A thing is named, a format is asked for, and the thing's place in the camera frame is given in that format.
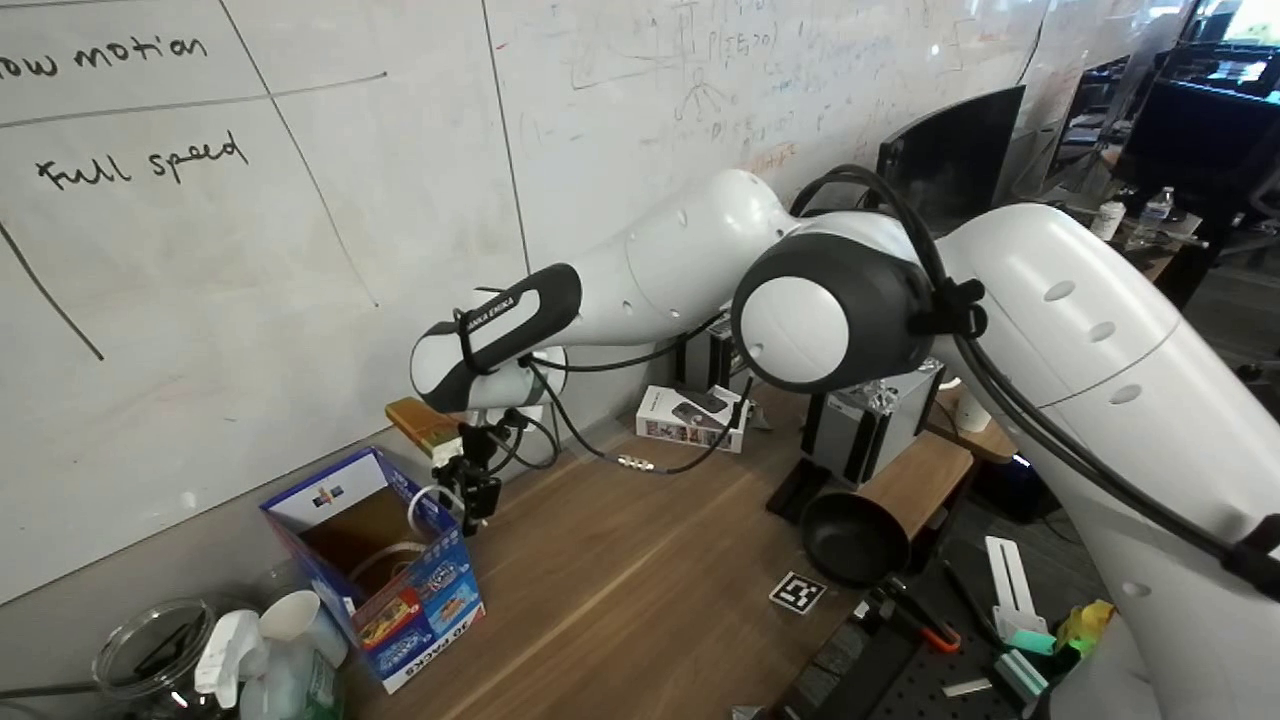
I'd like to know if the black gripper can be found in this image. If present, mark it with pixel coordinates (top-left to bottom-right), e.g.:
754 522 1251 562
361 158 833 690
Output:
435 456 501 535

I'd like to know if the white braided string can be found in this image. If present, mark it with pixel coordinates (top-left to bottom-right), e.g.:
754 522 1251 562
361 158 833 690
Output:
350 478 474 605

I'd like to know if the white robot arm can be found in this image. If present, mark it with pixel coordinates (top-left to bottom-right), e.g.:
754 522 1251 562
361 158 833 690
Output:
409 169 1280 720

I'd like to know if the blue cardboard snack box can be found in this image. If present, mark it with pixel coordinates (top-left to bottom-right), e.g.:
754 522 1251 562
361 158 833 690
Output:
259 447 490 697

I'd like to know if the white small product box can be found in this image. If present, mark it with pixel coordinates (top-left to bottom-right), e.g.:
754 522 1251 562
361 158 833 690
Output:
634 383 754 450

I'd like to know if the grey battery box far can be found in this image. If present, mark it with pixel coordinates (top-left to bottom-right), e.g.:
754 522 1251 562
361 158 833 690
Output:
681 329 738 388

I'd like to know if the grey battery box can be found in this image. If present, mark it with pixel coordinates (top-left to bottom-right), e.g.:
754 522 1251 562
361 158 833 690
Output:
681 329 738 388
810 360 941 484

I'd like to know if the grey battery box near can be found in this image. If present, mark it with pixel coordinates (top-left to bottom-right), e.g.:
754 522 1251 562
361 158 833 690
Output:
810 360 941 484

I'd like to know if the white paper cup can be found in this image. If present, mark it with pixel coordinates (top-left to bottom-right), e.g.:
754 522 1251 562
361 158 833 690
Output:
259 586 350 669

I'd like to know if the white spray bottle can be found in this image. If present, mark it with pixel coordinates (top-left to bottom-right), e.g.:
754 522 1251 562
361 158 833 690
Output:
193 606 266 708

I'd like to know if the black white fiducial marker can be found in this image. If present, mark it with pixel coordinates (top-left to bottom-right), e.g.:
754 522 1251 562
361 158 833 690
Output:
767 571 825 616

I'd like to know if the black frying pan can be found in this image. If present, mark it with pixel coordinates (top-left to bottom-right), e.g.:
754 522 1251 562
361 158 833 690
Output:
799 492 913 586

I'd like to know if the orange handled black tool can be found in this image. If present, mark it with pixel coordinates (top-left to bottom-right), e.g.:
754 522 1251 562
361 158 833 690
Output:
881 581 965 655

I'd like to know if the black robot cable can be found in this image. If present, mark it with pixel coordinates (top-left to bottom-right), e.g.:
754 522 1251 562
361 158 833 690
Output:
789 165 1280 593

